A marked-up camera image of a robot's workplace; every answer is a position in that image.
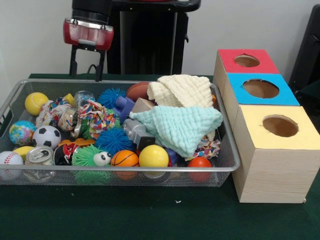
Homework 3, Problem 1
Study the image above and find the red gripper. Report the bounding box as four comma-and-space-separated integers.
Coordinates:
62, 17, 115, 82

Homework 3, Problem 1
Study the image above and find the yellow ball with seam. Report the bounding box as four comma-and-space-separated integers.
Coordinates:
24, 92, 50, 116

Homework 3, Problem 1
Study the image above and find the cream waffle cloth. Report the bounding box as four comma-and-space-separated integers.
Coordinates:
146, 74, 215, 108

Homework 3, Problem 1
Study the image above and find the mint green waffle cloth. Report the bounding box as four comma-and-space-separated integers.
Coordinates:
129, 104, 224, 158

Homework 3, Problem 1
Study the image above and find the colourful knotted rope toy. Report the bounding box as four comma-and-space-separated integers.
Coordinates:
184, 141, 221, 160

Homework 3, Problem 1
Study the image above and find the wooden box with three holes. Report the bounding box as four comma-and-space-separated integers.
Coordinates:
212, 48, 320, 204

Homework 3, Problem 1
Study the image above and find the black and white soccer ball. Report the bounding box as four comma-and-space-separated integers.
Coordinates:
32, 125, 62, 150

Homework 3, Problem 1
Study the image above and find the green spiky toy with eyes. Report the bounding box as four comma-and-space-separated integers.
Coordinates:
71, 144, 112, 185

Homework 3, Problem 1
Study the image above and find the globe print ball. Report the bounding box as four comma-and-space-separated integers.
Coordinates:
8, 120, 37, 147

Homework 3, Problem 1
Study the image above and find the silver drink can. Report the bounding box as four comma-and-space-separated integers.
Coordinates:
24, 144, 55, 166

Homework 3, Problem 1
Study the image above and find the small orange basketball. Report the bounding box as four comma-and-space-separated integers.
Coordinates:
110, 149, 140, 180

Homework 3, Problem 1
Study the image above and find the smooth yellow ball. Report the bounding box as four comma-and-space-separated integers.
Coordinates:
138, 144, 170, 178

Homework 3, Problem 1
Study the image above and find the white baseball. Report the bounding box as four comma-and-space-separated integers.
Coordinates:
0, 150, 25, 181

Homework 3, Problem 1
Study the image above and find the red-orange ball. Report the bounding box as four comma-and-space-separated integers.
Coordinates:
187, 156, 213, 181

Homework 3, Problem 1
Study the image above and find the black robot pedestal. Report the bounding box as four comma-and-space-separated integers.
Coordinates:
106, 0, 202, 75

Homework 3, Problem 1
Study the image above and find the silver wire mesh bin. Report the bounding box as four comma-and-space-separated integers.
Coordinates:
0, 78, 241, 188

